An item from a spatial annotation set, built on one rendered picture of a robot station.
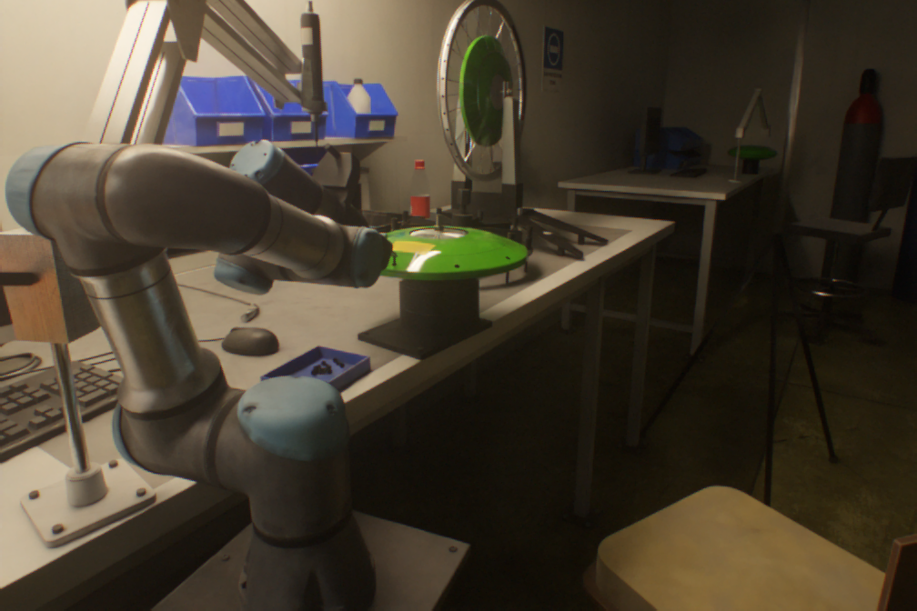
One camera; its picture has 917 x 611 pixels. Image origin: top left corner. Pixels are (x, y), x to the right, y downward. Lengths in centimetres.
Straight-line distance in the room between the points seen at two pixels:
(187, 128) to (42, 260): 97
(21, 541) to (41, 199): 34
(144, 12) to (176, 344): 40
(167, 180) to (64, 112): 118
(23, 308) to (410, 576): 44
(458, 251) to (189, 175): 57
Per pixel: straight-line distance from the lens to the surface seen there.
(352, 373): 89
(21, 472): 83
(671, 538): 112
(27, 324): 65
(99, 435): 87
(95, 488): 71
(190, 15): 82
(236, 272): 65
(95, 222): 48
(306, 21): 126
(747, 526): 119
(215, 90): 180
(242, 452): 55
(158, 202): 45
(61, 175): 50
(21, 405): 94
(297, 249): 53
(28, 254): 63
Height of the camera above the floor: 129
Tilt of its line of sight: 14 degrees down
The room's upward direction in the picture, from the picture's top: straight up
